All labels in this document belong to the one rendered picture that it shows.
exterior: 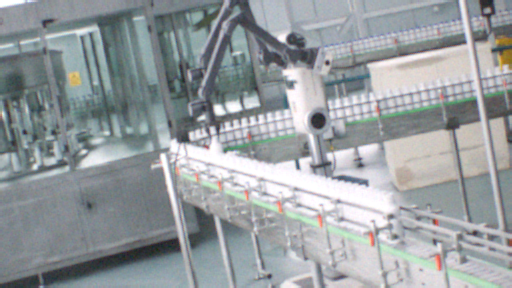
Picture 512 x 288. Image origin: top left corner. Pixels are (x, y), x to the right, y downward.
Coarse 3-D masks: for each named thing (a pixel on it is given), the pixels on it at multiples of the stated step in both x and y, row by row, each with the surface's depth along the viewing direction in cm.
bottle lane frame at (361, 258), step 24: (192, 192) 577; (216, 192) 521; (240, 216) 486; (288, 216) 412; (312, 240) 389; (336, 240) 363; (360, 240) 340; (360, 264) 345; (384, 264) 325; (408, 264) 306; (432, 264) 289
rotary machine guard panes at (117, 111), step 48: (0, 48) 789; (48, 48) 800; (96, 48) 813; (144, 48) 825; (0, 96) 791; (48, 96) 803; (96, 96) 815; (144, 96) 827; (0, 144) 793; (48, 144) 805; (96, 144) 817; (144, 144) 830
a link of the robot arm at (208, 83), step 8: (232, 24) 518; (224, 32) 519; (232, 32) 518; (224, 40) 520; (216, 48) 520; (224, 48) 520; (216, 56) 519; (216, 64) 520; (208, 72) 519; (216, 72) 520; (208, 80) 518; (200, 88) 523; (208, 88) 518; (200, 96) 521
